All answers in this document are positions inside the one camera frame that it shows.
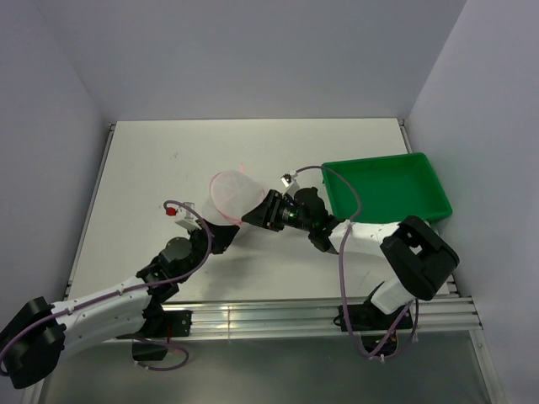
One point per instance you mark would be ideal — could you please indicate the aluminium frame rail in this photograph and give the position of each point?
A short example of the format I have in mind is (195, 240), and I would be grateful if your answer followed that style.
(210, 321)

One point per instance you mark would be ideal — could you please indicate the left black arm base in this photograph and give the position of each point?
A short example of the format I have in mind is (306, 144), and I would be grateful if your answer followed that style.
(165, 326)

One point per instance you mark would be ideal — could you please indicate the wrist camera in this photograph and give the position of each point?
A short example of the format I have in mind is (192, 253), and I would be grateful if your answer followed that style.
(182, 214)
(290, 183)

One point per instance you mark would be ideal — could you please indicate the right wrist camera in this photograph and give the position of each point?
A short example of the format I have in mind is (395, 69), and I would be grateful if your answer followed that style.
(290, 183)

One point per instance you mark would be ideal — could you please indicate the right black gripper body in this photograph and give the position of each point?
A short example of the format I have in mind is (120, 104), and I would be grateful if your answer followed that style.
(288, 215)

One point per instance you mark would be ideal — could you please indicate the green plastic tray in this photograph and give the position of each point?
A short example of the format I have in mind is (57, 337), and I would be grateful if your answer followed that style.
(389, 189)

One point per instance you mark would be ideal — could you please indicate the mesh laundry bag pink trim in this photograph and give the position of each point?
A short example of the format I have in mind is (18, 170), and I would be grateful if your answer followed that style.
(231, 195)

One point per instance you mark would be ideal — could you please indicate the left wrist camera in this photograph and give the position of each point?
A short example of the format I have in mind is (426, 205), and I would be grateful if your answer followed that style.
(182, 214)

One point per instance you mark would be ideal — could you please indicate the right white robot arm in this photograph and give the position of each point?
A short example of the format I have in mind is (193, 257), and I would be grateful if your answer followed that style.
(420, 259)

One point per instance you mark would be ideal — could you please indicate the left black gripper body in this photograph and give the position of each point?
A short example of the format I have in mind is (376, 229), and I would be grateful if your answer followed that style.
(200, 245)

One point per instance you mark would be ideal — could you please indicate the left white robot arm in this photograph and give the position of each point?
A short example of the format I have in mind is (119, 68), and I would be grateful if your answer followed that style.
(43, 333)

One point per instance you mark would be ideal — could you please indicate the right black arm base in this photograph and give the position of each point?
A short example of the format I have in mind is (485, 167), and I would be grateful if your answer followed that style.
(383, 336)

